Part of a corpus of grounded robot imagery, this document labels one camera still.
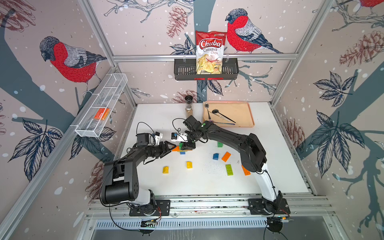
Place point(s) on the black wall basket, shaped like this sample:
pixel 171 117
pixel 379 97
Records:
pixel 185 70

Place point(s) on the orange flat brick right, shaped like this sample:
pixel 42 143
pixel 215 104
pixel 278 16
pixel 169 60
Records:
pixel 246 172

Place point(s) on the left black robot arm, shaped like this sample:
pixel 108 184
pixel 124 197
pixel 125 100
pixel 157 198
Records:
pixel 120 183

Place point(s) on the small grey spoon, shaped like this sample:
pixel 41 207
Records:
pixel 207 108

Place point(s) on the glass spice shaker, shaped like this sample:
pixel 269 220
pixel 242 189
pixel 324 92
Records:
pixel 189 108

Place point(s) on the black spoon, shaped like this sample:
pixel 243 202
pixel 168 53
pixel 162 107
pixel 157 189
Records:
pixel 217 112

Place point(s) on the Chuba cassava chips bag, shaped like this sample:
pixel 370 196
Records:
pixel 210 52

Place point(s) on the orange brick front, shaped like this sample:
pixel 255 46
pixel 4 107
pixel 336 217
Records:
pixel 177 149

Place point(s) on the purple spoon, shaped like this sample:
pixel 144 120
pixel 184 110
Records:
pixel 222 123

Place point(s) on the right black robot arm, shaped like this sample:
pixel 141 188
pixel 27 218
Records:
pixel 253 159

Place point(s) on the orange brick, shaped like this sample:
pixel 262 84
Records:
pixel 226 156
pixel 246 172
pixel 177 149

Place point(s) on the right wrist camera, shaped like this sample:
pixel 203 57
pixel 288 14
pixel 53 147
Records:
pixel 177 137

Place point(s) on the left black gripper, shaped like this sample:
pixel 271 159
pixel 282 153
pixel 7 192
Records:
pixel 164 150

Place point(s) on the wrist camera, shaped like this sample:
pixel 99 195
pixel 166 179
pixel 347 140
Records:
pixel 177 137
pixel 147 139

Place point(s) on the orange block in wire basket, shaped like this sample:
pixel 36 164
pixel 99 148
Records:
pixel 102 114

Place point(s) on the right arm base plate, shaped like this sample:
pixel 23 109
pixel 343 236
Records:
pixel 265 208

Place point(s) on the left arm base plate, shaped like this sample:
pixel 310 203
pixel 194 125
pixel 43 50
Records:
pixel 153 209

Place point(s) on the orange brick centre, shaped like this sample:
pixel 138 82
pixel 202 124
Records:
pixel 226 156

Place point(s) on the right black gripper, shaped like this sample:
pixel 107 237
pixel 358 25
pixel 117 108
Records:
pixel 185 146

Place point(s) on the lime green flat brick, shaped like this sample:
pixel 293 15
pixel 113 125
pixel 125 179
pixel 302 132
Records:
pixel 229 170

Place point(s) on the white wire wall basket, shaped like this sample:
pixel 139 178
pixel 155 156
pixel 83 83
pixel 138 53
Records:
pixel 106 98

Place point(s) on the beige tray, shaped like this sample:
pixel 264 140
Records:
pixel 240 112

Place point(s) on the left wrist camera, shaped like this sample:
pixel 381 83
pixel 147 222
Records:
pixel 147 139

